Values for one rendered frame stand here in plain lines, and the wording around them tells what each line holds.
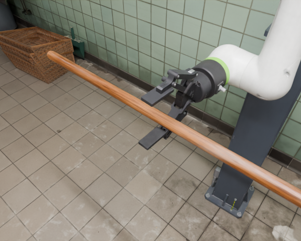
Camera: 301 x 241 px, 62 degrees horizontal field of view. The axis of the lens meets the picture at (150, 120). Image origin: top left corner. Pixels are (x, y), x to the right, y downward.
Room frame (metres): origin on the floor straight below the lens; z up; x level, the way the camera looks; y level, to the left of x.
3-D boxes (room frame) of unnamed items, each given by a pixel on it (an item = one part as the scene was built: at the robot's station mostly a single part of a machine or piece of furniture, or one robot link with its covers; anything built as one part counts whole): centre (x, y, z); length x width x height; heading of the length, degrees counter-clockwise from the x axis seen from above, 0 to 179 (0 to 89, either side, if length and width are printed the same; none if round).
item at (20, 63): (2.44, 1.21, 0.14); 0.56 x 0.49 x 0.28; 56
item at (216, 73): (0.55, -0.15, 1.21); 0.12 x 0.06 x 0.09; 48
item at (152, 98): (0.40, -0.01, 1.29); 0.07 x 0.03 x 0.01; 139
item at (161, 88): (0.42, -0.03, 1.30); 0.05 x 0.01 x 0.03; 139
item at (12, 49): (2.42, 1.21, 0.26); 0.56 x 0.49 x 0.28; 57
